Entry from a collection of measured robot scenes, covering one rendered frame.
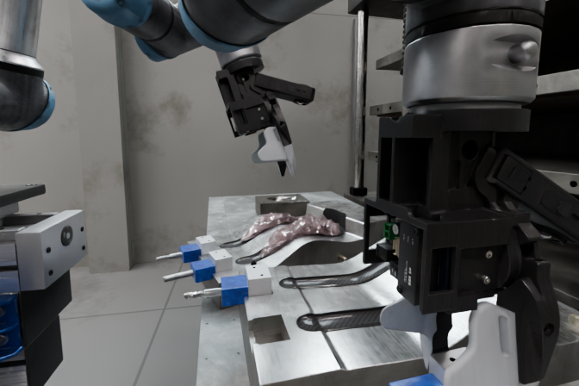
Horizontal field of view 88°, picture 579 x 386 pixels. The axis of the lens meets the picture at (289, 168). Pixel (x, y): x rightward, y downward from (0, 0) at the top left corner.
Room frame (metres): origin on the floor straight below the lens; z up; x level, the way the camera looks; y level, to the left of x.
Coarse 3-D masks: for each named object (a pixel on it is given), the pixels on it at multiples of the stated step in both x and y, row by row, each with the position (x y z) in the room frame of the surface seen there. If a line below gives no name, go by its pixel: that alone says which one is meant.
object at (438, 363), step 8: (440, 352) 0.23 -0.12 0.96; (448, 352) 0.23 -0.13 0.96; (456, 352) 0.23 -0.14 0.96; (432, 360) 0.22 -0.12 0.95; (440, 360) 0.22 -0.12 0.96; (448, 360) 0.22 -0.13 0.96; (432, 368) 0.22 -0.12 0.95; (440, 368) 0.22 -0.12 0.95; (424, 376) 0.22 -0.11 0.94; (432, 376) 0.22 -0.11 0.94; (440, 376) 0.21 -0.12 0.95; (392, 384) 0.21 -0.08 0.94; (400, 384) 0.21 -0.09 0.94; (408, 384) 0.21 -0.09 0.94; (416, 384) 0.21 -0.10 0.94; (424, 384) 0.21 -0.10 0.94; (432, 384) 0.21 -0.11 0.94; (440, 384) 0.21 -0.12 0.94
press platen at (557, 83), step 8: (560, 72) 0.78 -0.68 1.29; (568, 72) 0.76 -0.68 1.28; (576, 72) 0.74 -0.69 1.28; (544, 80) 0.81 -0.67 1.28; (552, 80) 0.79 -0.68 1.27; (560, 80) 0.77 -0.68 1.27; (568, 80) 0.76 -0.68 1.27; (576, 80) 0.74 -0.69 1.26; (544, 88) 0.81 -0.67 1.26; (552, 88) 0.79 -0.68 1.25; (560, 88) 0.77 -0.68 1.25; (568, 88) 0.76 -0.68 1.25; (576, 88) 0.74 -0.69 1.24; (384, 104) 1.56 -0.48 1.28; (392, 104) 1.49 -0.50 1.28; (400, 104) 1.43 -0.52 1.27; (376, 112) 1.63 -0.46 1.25; (384, 112) 1.55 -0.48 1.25; (392, 112) 1.49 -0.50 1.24; (400, 112) 1.47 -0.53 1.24
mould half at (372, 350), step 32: (320, 288) 0.46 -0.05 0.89; (352, 288) 0.47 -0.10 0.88; (384, 288) 0.46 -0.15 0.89; (288, 320) 0.37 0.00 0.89; (256, 352) 0.31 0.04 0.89; (288, 352) 0.31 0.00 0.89; (320, 352) 0.31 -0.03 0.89; (352, 352) 0.32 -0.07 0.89; (384, 352) 0.32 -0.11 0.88; (416, 352) 0.32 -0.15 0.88; (576, 352) 0.37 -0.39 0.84; (256, 384) 0.30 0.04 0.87; (288, 384) 0.28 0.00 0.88; (320, 384) 0.29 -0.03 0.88; (352, 384) 0.29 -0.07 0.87; (384, 384) 0.30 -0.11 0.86; (544, 384) 0.36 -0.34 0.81
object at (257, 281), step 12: (264, 264) 0.49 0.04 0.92; (240, 276) 0.47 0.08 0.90; (252, 276) 0.44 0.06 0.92; (264, 276) 0.44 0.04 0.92; (216, 288) 0.45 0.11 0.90; (228, 288) 0.43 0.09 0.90; (240, 288) 0.43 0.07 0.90; (252, 288) 0.43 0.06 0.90; (264, 288) 0.44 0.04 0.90; (228, 300) 0.43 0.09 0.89; (240, 300) 0.43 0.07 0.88
